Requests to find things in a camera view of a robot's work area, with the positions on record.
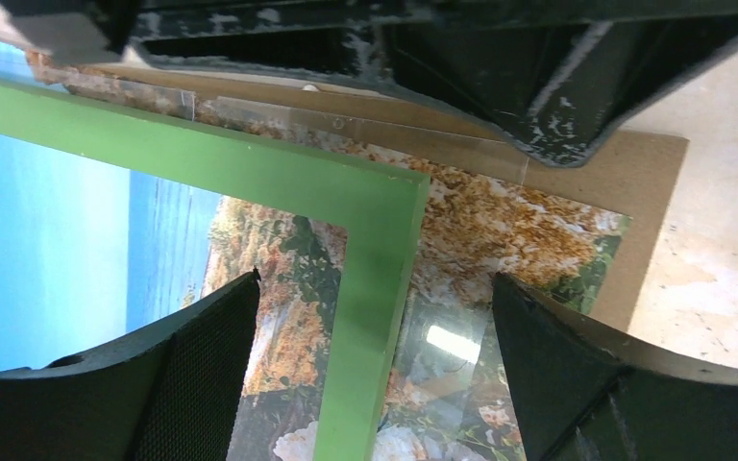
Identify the brown frame backing board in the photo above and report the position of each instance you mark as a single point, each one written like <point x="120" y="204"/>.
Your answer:
<point x="633" y="173"/>

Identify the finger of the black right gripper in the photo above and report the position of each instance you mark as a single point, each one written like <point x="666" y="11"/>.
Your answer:
<point x="332" y="42"/>
<point x="556" y="93"/>

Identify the green wooden picture frame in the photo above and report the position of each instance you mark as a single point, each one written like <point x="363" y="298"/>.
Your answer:
<point x="380" y="206"/>

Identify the coastal landscape photo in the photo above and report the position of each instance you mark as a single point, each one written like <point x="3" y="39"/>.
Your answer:
<point x="474" y="227"/>

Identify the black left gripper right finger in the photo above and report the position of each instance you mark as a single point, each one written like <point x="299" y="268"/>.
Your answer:
<point x="582" y="390"/>

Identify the clear glass pane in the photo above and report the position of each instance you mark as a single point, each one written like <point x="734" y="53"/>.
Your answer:
<point x="447" y="397"/>

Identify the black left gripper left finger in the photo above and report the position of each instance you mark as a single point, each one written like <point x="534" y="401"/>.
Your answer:
<point x="167" y="391"/>

